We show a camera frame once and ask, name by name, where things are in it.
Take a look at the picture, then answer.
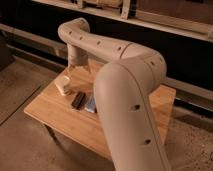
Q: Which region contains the black rectangular block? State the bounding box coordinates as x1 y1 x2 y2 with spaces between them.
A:
71 92 86 109

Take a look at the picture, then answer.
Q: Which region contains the white ceramic cup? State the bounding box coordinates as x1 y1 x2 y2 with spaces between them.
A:
54 75 71 96

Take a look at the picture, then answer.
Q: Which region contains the wooden table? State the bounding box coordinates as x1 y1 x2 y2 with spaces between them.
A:
24 59 176 159

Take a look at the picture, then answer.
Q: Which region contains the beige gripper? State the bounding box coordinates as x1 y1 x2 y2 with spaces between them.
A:
67 45 90 72

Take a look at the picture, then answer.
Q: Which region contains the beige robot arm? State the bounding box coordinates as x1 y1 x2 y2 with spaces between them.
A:
58 18 172 171

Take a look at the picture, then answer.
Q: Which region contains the blue sponge block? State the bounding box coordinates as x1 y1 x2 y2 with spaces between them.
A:
84 95 97 113

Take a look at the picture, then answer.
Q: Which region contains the white wall shelf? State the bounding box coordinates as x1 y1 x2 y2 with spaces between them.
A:
33 0 213 43

